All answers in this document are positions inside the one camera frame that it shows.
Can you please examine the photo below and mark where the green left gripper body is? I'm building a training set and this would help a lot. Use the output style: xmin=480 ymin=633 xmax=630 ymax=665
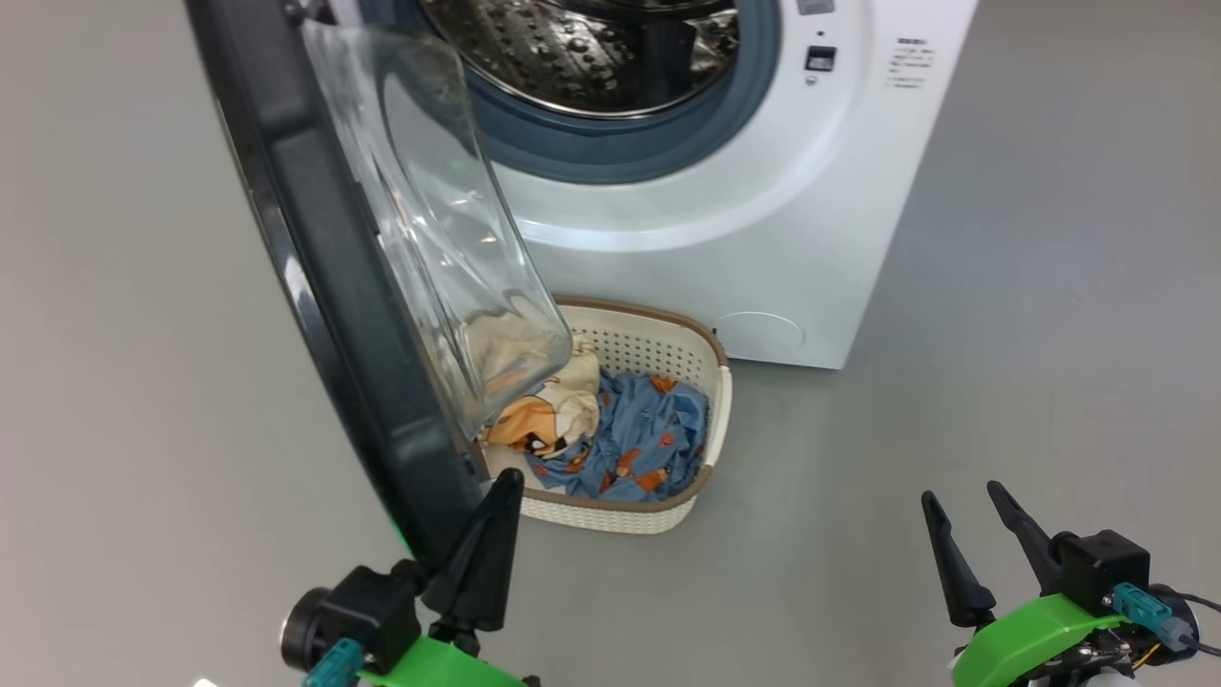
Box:
xmin=358 ymin=635 xmax=533 ymax=687

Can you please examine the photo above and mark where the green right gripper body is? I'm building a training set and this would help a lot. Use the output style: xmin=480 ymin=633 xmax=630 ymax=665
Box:
xmin=949 ymin=592 xmax=1131 ymax=687

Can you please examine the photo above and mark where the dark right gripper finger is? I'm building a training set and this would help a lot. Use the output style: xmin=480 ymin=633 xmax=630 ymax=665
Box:
xmin=921 ymin=490 xmax=998 ymax=629
xmin=985 ymin=480 xmax=1074 ymax=597

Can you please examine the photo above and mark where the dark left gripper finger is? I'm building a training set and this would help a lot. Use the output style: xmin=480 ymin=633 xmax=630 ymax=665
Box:
xmin=420 ymin=468 xmax=526 ymax=633

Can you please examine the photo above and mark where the cream cartoon print garment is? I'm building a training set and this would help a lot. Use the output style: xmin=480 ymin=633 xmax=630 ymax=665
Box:
xmin=467 ymin=315 xmax=604 ymax=459

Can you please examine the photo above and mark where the blue orange print garment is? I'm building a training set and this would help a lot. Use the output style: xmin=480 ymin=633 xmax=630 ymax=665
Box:
xmin=525 ymin=370 xmax=712 ymax=504

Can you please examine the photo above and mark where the black round glass washer door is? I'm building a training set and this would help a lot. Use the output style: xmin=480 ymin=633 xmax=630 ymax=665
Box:
xmin=184 ymin=0 xmax=575 ymax=573

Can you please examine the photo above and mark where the white front-load washing machine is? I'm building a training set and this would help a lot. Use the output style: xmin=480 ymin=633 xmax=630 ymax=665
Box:
xmin=315 ymin=0 xmax=981 ymax=371

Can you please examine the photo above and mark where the steel washer drum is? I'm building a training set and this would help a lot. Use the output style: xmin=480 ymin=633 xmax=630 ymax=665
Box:
xmin=420 ymin=0 xmax=740 ymax=120

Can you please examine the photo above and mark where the cream perforated laundry basket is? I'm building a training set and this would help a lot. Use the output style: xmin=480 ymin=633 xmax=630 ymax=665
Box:
xmin=472 ymin=295 xmax=734 ymax=535

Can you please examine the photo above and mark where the round white filter cover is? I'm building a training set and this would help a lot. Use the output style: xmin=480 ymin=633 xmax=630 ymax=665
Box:
xmin=717 ymin=311 xmax=807 ymax=365

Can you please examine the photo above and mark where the small printed text sticker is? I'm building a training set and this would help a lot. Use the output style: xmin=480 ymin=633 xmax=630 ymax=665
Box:
xmin=887 ymin=36 xmax=931 ymax=92

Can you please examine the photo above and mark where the left cable with teal connector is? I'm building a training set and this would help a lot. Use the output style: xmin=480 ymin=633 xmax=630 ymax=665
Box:
xmin=301 ymin=637 xmax=365 ymax=687

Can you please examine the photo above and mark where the cable with teal connector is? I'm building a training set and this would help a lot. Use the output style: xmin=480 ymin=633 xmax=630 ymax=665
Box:
xmin=301 ymin=637 xmax=365 ymax=687
xmin=1111 ymin=582 xmax=1221 ymax=659

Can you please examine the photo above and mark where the right cable with teal connector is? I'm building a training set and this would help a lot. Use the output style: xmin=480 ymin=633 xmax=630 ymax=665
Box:
xmin=1111 ymin=582 xmax=1221 ymax=659

